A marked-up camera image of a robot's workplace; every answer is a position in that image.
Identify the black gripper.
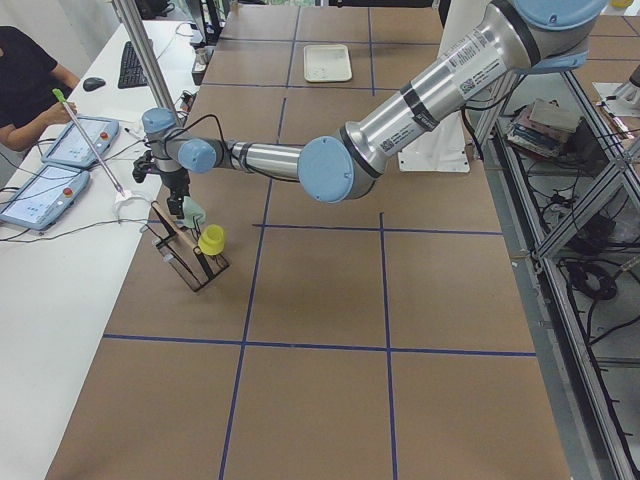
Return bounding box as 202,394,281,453
160,168,191,217

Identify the light green plastic cup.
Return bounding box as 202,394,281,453
183,197,206,229

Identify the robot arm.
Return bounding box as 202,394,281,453
133,1,605,217

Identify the yellow plastic cup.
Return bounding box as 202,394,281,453
198,224,226,256

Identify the cream bear print tray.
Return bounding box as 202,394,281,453
303,44,352,83

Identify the upper teach pendant tablet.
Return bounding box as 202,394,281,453
42,116,120,168

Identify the teach pendant tablet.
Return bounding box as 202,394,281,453
1,164,90,231
42,116,120,168

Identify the lower teach pendant tablet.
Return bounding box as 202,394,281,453
1,164,90,231

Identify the black keyboard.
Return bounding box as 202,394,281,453
117,41,147,89

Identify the black computer mouse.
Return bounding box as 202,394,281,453
82,77,106,92

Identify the long pink grabber stick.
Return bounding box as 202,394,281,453
52,88,152,222

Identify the person in black shirt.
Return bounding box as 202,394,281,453
1,25,79,152

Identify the stack of books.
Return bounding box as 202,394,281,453
506,99,581,158

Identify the black wire cup rack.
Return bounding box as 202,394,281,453
142,201,230,292

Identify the aluminium frame post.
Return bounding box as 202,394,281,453
113,0,178,123

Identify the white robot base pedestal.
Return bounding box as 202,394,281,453
397,0,494,174

